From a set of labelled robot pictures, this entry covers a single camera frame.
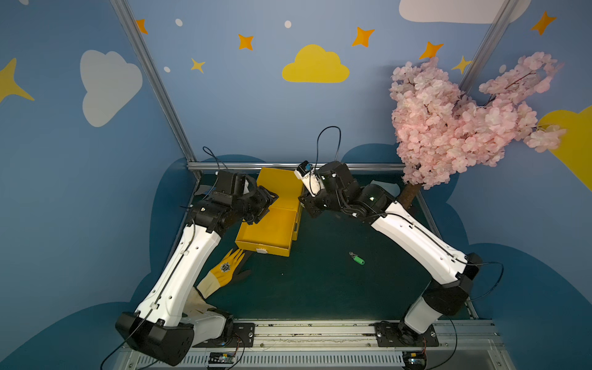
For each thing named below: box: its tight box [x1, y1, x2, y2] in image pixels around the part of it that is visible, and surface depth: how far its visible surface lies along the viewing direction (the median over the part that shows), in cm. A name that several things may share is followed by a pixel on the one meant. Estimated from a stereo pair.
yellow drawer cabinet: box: [240, 167, 305, 257], surface depth 83 cm
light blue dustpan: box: [374, 180, 401, 198], surface depth 118 cm
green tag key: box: [348, 251, 366, 266], surface depth 94 cm
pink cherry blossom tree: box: [389, 52, 566, 207], surface depth 67 cm
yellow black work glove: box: [196, 248, 246, 300], surface depth 86 cm
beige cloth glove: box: [182, 286, 217, 318], surface depth 81 cm
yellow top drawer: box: [235, 207, 297, 257], surface depth 83 cm
